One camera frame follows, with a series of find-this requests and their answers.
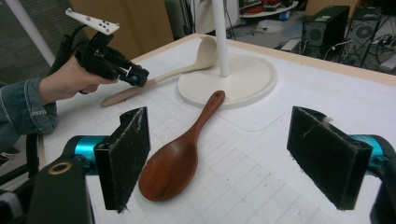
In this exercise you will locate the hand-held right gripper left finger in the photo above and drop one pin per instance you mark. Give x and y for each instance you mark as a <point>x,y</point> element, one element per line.
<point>124,161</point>

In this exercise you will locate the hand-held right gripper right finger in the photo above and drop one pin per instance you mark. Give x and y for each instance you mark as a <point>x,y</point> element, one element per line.
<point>327,158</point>

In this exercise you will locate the dark wooden rice spoon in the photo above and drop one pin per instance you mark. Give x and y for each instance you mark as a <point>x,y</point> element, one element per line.
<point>171,168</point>

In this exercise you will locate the beige ladle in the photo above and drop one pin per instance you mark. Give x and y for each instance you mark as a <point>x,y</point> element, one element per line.
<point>208,53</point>

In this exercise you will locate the white utensil stand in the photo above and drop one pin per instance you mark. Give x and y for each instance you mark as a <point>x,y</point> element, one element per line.
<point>243,81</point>

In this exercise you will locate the brown board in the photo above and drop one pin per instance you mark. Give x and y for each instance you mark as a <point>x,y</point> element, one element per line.
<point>140,25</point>

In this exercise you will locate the white metal pole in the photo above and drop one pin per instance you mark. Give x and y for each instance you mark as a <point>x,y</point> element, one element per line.
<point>31,31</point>

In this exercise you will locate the white foam mat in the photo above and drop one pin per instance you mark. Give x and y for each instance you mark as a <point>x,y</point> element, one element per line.
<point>280,93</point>

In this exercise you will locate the black computer tower with sticker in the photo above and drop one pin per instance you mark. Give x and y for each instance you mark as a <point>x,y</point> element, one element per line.
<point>323,34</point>

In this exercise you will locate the black computer tower with fan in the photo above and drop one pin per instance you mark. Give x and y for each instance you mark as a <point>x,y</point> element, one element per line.
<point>370,31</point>

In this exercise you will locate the white plastic bag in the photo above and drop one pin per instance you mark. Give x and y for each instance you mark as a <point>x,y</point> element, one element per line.
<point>271,26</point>

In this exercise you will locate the round white table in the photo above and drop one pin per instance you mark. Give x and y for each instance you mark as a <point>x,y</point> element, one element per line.
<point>274,13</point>

